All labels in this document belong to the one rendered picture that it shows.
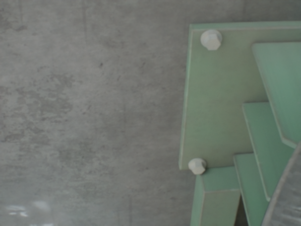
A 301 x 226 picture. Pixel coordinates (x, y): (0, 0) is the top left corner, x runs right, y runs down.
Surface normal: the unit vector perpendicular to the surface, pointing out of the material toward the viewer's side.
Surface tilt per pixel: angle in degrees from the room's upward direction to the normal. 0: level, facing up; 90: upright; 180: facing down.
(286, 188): 91
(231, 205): 0
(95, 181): 0
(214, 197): 0
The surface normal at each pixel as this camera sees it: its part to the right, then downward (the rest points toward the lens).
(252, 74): 0.11, 0.71
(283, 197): 0.03, -0.75
